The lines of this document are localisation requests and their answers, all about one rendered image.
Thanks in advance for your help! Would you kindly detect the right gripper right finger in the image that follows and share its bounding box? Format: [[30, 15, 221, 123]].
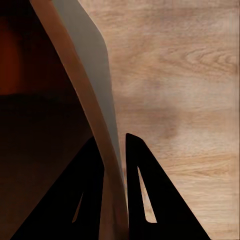
[[125, 133, 211, 240]]

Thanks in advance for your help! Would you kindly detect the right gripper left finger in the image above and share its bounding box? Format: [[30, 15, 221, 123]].
[[10, 136, 105, 240]]

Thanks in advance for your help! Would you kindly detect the can of soda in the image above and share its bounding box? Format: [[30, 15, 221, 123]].
[[0, 16, 73, 96]]

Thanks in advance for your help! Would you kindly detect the trash can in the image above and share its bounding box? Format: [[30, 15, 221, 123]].
[[0, 0, 130, 240]]

